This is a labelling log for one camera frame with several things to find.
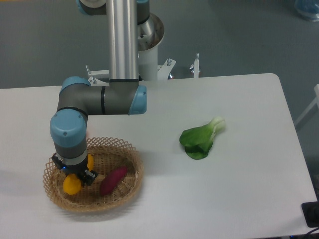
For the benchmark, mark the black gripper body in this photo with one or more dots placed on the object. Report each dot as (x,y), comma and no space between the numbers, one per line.
(78,169)

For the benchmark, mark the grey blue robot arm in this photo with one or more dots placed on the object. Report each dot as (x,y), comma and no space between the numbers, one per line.
(124,95)

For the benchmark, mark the yellow mango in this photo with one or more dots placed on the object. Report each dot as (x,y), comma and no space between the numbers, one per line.
(72,184)

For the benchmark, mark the green bok choy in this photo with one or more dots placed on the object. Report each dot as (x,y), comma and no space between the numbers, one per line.
(198,141)

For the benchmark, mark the purple sweet potato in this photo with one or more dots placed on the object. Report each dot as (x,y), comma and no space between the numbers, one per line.
(110,182)

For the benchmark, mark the black device at corner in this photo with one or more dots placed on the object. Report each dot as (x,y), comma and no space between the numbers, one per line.
(311,213)

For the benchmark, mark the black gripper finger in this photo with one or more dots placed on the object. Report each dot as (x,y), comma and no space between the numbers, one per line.
(57,160)
(87,177)

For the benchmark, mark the blue bag in background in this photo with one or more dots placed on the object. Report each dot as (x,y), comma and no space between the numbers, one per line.
(308,9)

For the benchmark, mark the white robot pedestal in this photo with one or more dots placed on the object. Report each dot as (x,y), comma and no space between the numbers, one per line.
(150,35)

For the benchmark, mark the woven wicker basket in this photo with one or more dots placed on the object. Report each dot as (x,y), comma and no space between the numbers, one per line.
(109,154)

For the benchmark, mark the white frame at right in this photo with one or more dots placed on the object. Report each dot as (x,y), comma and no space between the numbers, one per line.
(309,111)

